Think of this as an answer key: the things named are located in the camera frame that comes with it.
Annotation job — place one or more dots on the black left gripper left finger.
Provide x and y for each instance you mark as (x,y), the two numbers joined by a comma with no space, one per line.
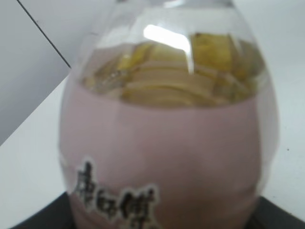
(57,215)

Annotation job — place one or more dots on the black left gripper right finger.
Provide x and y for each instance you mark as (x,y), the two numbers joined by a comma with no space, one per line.
(269,216)

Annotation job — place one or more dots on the pink label tea bottle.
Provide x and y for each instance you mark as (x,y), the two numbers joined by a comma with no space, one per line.
(169,118)

